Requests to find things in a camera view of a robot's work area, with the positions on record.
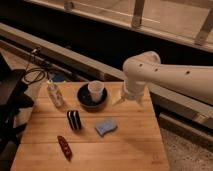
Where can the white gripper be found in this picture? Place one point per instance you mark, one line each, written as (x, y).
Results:
(130, 92)

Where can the black and white eraser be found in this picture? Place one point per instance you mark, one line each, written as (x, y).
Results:
(74, 119)

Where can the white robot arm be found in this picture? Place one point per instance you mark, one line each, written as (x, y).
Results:
(193, 81)

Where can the translucent plastic cup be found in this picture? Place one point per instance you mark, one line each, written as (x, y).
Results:
(96, 90)

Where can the blue sponge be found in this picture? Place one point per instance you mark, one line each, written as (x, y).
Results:
(105, 126)

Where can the black bowl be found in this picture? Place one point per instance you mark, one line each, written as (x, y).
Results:
(86, 101)

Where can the clear plastic bottle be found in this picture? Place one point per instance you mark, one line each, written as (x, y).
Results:
(55, 94)

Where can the red pocket knife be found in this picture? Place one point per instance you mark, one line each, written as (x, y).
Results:
(65, 147)

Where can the black equipment stand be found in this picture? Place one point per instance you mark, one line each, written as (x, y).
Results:
(12, 98)

